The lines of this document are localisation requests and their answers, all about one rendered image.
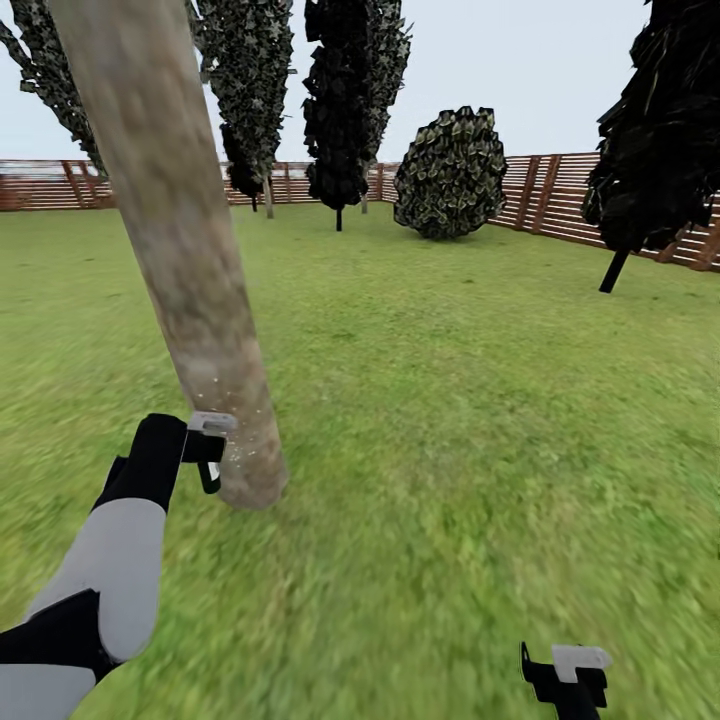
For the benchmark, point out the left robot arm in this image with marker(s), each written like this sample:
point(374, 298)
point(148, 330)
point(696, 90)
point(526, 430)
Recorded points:
point(100, 607)

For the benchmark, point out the bush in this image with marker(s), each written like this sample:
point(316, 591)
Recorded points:
point(451, 180)

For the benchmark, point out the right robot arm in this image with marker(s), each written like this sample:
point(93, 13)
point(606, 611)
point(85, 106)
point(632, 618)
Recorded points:
point(574, 683)

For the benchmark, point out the pesticide atomizer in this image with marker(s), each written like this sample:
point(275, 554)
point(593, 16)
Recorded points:
point(209, 473)

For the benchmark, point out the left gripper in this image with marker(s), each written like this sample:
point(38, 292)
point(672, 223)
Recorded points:
point(207, 449)

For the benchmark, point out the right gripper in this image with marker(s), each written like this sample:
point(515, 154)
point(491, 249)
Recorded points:
point(587, 692)

